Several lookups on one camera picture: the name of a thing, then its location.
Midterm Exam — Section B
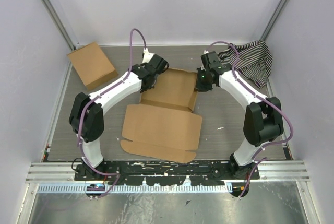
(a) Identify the brown cardboard box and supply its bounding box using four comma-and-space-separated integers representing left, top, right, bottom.
120, 68, 202, 163
67, 42, 118, 91

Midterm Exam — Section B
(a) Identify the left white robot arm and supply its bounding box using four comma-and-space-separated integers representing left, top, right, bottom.
69, 53, 169, 181

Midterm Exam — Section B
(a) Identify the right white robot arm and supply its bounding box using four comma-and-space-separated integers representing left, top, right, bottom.
195, 51, 284, 180

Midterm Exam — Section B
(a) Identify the folded brown cardboard box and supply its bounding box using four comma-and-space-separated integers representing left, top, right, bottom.
67, 42, 118, 91

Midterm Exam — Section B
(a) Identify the striped black white cloth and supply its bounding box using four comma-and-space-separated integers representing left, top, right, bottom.
234, 40, 273, 88

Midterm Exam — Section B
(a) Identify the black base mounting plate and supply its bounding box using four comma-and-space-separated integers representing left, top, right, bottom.
71, 160, 260, 186

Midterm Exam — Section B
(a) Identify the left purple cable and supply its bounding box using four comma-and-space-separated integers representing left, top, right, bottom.
77, 28, 154, 199

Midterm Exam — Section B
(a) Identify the left aluminium corner post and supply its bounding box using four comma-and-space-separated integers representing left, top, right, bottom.
26, 0, 80, 50

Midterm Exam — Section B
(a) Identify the aluminium corner post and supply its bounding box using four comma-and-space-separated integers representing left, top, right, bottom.
26, 0, 80, 50
260, 0, 289, 41

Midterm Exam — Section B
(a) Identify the right aluminium corner post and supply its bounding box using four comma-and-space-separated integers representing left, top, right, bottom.
260, 0, 289, 41

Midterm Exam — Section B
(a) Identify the aluminium front rail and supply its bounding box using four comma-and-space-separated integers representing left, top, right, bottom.
26, 160, 309, 183

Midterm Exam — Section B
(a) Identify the perforated cable duct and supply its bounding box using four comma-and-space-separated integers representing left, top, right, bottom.
37, 183, 232, 194

